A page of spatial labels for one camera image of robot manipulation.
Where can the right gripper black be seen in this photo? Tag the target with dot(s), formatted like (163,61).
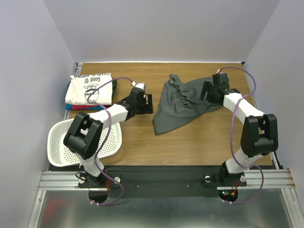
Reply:
(206,91)

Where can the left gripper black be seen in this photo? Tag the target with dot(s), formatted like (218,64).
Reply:
(148,109)

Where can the grey t shirt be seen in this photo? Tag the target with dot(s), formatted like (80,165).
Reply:
(180,104)

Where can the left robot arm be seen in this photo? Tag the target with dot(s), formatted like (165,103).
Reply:
(83,135)

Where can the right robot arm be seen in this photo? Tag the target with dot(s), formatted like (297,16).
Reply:
(259,134)

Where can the dark green folded t shirt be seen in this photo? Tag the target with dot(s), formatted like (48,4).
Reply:
(114,87)

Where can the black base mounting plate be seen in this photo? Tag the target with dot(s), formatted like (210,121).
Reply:
(162,182)

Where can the white printed folded t shirt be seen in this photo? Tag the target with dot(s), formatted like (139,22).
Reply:
(97,88)

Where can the red folded t shirt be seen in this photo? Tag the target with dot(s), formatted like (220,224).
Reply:
(92,107)

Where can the teal folded t shirt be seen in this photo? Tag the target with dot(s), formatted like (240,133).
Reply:
(71,107)

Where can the white perforated plastic basket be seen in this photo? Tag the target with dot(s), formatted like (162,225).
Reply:
(60,156)

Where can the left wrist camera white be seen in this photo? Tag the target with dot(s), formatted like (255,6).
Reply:
(141,86)

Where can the aluminium front rail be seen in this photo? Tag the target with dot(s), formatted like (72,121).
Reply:
(273,179)

